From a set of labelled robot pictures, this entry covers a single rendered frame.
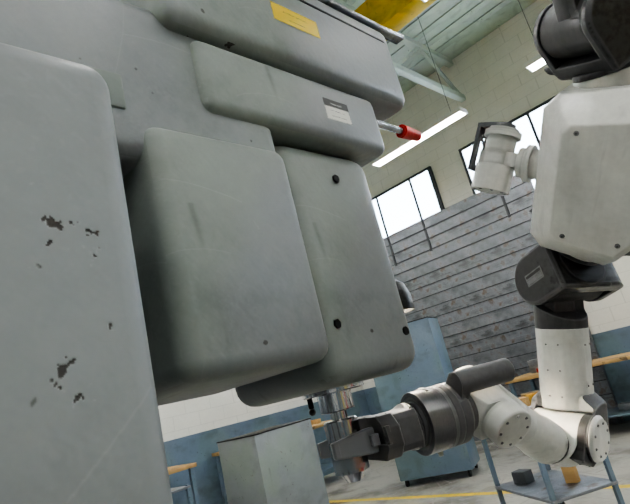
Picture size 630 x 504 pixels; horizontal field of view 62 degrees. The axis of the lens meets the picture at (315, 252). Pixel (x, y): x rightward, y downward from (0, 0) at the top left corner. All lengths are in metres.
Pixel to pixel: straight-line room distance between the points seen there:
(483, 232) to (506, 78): 2.48
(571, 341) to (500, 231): 7.77
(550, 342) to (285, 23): 0.70
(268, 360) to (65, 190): 0.27
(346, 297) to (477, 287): 8.33
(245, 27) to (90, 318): 0.48
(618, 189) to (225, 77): 0.57
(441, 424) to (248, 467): 4.56
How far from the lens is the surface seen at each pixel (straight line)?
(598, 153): 0.86
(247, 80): 0.67
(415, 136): 0.96
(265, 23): 0.75
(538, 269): 1.02
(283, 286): 0.56
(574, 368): 1.04
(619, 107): 0.86
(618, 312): 8.32
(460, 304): 9.13
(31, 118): 0.36
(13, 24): 0.57
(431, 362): 6.71
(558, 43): 0.94
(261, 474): 5.15
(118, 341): 0.32
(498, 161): 0.97
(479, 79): 9.54
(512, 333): 8.77
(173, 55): 0.64
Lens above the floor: 1.31
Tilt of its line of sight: 15 degrees up
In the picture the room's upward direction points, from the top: 14 degrees counter-clockwise
